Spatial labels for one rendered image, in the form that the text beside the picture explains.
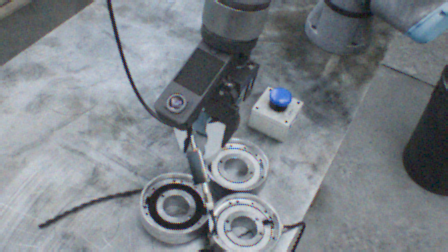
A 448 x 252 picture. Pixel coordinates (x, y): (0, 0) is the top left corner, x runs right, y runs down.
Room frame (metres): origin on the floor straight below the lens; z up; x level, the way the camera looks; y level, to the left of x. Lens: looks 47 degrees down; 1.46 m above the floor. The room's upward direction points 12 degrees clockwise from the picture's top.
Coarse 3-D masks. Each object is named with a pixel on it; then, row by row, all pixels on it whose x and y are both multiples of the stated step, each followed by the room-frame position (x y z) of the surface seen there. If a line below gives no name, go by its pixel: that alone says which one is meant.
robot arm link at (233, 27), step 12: (216, 0) 0.48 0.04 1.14; (204, 12) 0.49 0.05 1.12; (216, 12) 0.48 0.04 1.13; (228, 12) 0.47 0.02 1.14; (240, 12) 0.47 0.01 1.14; (252, 12) 0.48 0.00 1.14; (264, 12) 0.49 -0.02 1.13; (204, 24) 0.49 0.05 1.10; (216, 24) 0.47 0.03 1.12; (228, 24) 0.47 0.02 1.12; (240, 24) 0.47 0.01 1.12; (252, 24) 0.48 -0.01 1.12; (264, 24) 0.50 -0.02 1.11; (228, 36) 0.47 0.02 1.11; (240, 36) 0.47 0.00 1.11; (252, 36) 0.48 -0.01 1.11
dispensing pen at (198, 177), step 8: (192, 128) 0.49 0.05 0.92; (192, 136) 0.48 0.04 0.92; (192, 144) 0.47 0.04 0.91; (192, 152) 0.45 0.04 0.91; (192, 160) 0.44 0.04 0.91; (200, 160) 0.44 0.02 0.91; (192, 168) 0.43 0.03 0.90; (200, 168) 0.43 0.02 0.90; (192, 176) 0.43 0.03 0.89; (200, 176) 0.43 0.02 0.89; (200, 184) 0.43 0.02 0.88; (208, 184) 0.43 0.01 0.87; (208, 192) 0.42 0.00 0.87; (208, 200) 0.41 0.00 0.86; (208, 208) 0.41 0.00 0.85
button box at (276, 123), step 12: (264, 96) 0.67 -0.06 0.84; (252, 108) 0.63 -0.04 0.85; (264, 108) 0.64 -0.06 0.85; (276, 108) 0.64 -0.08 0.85; (288, 108) 0.65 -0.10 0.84; (300, 108) 0.66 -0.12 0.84; (252, 120) 0.63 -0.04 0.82; (264, 120) 0.62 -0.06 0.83; (276, 120) 0.61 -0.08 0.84; (288, 120) 0.62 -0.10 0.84; (264, 132) 0.62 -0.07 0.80; (276, 132) 0.61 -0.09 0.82; (288, 132) 0.63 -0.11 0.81
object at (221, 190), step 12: (228, 144) 0.55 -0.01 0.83; (240, 144) 0.56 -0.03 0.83; (252, 144) 0.55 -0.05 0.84; (228, 156) 0.53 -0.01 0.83; (240, 156) 0.53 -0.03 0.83; (264, 156) 0.53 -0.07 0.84; (228, 168) 0.52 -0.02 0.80; (240, 168) 0.53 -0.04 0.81; (252, 168) 0.51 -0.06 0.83; (264, 168) 0.52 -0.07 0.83; (216, 180) 0.47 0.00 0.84; (228, 180) 0.48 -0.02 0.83; (240, 180) 0.48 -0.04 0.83; (264, 180) 0.48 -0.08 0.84; (216, 192) 0.46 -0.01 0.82; (228, 192) 0.46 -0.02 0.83; (240, 192) 0.46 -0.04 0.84; (252, 192) 0.47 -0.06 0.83
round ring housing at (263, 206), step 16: (224, 208) 0.43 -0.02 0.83; (256, 208) 0.44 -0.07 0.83; (272, 208) 0.44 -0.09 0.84; (208, 224) 0.39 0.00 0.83; (224, 224) 0.40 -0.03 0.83; (240, 224) 0.42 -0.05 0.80; (256, 224) 0.41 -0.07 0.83; (240, 240) 0.38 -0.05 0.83; (256, 240) 0.38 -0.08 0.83; (272, 240) 0.39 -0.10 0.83
